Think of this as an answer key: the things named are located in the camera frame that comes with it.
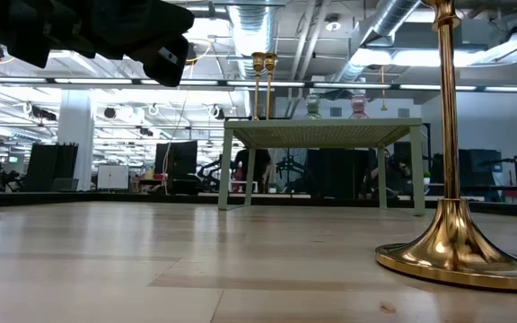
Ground silver ventilation duct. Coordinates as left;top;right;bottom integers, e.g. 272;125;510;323
225;3;278;82
332;0;424;84

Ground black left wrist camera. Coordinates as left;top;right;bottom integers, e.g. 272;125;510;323
88;0;196;60

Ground pale green metal shelf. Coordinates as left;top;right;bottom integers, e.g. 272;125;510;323
216;117;426;217

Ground dark computer monitor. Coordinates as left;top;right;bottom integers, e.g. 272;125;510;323
458;148;504;203

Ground green ribbed glass candle holder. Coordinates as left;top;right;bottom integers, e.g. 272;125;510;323
303;92;324;120

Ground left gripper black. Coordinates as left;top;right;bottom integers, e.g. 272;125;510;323
0;0;98;69

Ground hanging gold pendant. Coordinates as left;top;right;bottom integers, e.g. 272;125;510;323
379;65;389;112

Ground gold candlestick with wide base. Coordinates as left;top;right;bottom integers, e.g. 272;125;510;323
374;0;517;292

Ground pink ribbed glass candle holder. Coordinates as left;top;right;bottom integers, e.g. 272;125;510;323
348;92;370;120

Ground black cabinet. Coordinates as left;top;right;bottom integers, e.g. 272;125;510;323
305;147;379;199

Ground black standing panel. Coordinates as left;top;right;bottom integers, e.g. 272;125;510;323
23;143;80;193

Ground white cabinet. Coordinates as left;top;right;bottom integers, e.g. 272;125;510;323
96;164;130;191

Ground person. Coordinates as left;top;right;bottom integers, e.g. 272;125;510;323
365;150;415;198
233;148;273;194

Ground white column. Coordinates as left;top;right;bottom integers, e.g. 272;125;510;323
57;88;95;192

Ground black ceiling device yellow cable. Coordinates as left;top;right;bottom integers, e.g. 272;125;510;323
186;41;200;65

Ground round ceiling smoke detector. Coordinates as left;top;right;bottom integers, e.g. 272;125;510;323
324;15;343;33

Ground black table edge rail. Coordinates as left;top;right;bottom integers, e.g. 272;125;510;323
0;190;517;220

